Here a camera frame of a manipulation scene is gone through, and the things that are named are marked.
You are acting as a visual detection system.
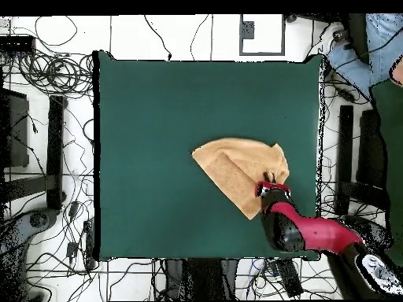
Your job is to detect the tan terry towel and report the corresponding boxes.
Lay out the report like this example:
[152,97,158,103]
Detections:
[190,137,290,221]

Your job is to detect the flat black device box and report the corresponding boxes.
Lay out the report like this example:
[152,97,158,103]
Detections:
[0,34,36,54]

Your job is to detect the person's hand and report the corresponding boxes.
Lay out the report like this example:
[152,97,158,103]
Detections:
[389,54,403,87]

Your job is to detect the long black stand bar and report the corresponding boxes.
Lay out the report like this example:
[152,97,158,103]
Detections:
[46,94,68,211]
[334,105,354,216]

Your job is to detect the black power strip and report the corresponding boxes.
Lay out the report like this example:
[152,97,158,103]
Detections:
[275,258,304,299]

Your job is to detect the black stand crossbar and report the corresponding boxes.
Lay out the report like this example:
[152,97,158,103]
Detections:
[2,174,51,202]
[338,180,391,210]

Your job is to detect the large black box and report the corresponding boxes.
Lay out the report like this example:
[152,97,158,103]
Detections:
[0,87,30,168]
[356,109,389,191]

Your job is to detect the black power adapter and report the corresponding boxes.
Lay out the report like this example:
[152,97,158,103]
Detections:
[335,87,356,102]

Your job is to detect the dark green table cloth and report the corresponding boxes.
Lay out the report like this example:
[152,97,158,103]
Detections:
[92,50,327,262]

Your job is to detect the small gray floor plate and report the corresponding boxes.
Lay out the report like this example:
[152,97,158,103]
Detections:
[241,20,256,40]

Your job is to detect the person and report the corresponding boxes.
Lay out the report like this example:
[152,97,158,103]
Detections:
[306,13,403,99]

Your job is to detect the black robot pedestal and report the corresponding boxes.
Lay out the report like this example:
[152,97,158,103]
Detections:
[163,258,238,301]

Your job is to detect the gray floor frame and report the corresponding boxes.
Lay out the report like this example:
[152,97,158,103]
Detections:
[238,13,287,57]

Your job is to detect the black cable with plug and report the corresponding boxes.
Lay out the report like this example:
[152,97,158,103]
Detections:
[143,14,173,61]

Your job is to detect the coiled black cable bundle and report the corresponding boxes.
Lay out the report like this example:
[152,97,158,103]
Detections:
[18,51,95,95]

